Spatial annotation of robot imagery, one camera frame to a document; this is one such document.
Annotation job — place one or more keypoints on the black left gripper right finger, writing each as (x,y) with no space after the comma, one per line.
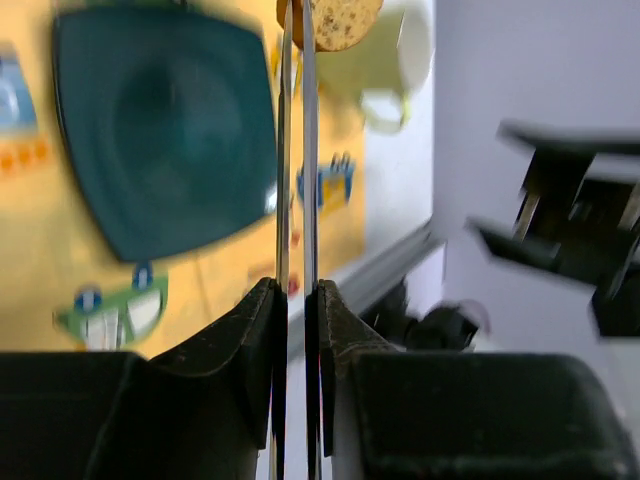
(381,413)

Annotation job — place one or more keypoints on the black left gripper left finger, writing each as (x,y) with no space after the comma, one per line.
(202,410)

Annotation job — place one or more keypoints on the silver metal tongs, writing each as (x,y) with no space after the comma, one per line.
(286,225)

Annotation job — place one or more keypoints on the seeded bread slice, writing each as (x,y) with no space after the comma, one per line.
(338,24)

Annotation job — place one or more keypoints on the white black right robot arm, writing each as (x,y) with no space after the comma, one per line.
(569,224)

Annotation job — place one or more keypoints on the yellow vehicle print placemat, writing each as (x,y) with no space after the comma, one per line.
(51,249)

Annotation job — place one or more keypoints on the dark teal square plate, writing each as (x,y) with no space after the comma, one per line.
(168,122)

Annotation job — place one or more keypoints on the pale green mug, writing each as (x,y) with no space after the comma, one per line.
(393,58)

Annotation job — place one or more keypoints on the aluminium table frame rail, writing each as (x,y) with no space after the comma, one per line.
(418,258)

